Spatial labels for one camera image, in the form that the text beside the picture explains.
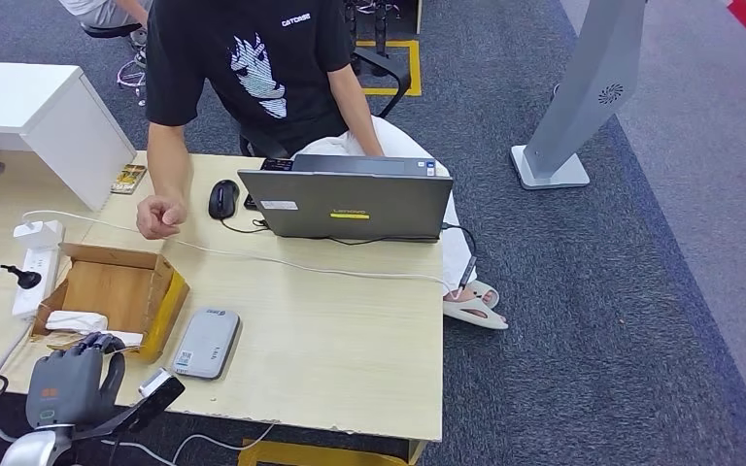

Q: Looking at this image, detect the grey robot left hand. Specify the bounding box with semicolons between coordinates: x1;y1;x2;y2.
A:
25;332;127;430

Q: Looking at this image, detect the person's right hand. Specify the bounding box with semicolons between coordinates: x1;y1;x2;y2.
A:
136;194;189;241

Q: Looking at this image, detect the cardboard box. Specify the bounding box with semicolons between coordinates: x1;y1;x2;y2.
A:
30;242;190;365

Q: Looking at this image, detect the grey card reader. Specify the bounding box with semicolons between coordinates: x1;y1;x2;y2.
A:
170;307;241;382

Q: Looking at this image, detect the person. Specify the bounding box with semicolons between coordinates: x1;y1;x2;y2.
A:
136;0;509;332
57;0;155;30

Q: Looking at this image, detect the black computer mouse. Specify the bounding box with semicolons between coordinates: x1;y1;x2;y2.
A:
207;180;241;220

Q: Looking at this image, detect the white paper bundle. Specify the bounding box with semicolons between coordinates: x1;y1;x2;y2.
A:
46;311;109;334

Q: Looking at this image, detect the white power strip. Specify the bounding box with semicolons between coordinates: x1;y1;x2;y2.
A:
11;247;60;321

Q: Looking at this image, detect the white charger adapter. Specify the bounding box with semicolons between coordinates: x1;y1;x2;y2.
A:
12;220;65;250

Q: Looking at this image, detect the grey laptop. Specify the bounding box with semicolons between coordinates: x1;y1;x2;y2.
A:
236;153;455;245

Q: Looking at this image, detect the white cabinet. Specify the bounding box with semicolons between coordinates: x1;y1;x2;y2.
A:
0;60;137;213

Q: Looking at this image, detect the black round stool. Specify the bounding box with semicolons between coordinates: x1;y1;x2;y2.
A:
80;22;149;108

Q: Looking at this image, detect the yellow floor tape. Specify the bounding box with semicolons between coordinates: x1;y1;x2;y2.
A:
237;439;413;466
355;39;423;98

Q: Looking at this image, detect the black equipment stand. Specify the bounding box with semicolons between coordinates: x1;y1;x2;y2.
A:
345;0;392;77

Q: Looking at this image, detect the white slipper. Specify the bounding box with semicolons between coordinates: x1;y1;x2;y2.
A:
465;280;501;310
442;295;509;331

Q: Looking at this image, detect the grey kiosk stand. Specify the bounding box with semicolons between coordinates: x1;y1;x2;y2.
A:
509;0;648;191

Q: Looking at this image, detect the white power strip cord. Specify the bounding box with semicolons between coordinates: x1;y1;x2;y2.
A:
0;317;36;447

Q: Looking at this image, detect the black mouse cable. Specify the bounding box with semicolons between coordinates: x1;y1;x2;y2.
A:
218;216;270;235

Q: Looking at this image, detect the black plug with cable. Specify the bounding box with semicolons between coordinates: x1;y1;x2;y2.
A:
0;264;42;291

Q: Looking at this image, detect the white floor cable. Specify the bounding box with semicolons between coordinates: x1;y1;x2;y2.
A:
99;422;276;466

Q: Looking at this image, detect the long white cable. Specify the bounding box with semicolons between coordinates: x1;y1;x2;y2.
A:
20;209;453;290

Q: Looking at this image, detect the black laptop power cable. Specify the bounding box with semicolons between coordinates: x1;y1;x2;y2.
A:
440;221;479;302

